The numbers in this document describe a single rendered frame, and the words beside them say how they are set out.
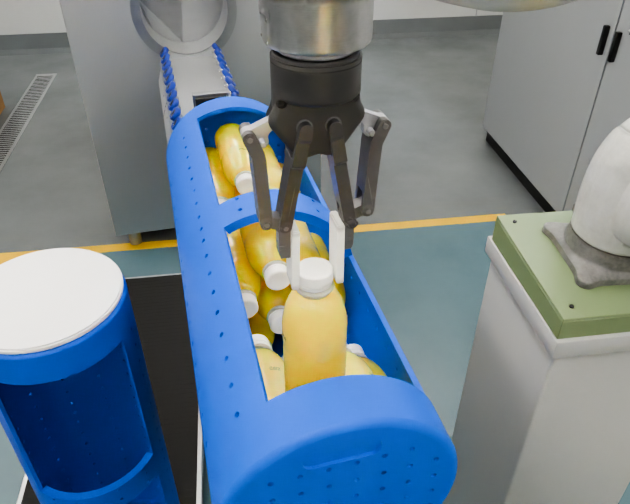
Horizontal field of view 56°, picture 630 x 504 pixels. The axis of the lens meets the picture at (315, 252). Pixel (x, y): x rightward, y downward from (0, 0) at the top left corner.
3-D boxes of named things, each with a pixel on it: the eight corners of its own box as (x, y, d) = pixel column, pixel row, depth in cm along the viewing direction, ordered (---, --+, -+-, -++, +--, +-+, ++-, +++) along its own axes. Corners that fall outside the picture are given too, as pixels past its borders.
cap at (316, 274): (325, 269, 65) (325, 256, 63) (338, 291, 62) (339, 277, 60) (290, 277, 63) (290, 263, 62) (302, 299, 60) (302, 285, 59)
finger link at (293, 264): (300, 232, 56) (292, 233, 56) (299, 290, 60) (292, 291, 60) (293, 215, 59) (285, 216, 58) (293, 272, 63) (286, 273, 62)
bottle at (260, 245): (249, 231, 107) (269, 298, 93) (226, 205, 103) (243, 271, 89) (281, 210, 107) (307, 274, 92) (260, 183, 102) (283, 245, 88)
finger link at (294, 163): (317, 125, 50) (301, 124, 49) (292, 238, 56) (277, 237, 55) (306, 108, 53) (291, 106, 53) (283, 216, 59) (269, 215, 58)
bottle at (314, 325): (331, 375, 77) (333, 257, 66) (353, 416, 71) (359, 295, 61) (278, 389, 75) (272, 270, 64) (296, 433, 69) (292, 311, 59)
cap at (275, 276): (271, 286, 92) (274, 293, 91) (258, 271, 90) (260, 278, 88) (293, 272, 92) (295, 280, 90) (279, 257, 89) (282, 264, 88)
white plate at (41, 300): (-73, 296, 105) (-70, 301, 105) (-1, 378, 90) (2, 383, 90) (72, 230, 121) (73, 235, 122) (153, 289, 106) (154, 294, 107)
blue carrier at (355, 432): (295, 199, 147) (289, 87, 129) (446, 538, 79) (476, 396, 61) (177, 218, 141) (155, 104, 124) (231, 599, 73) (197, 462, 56)
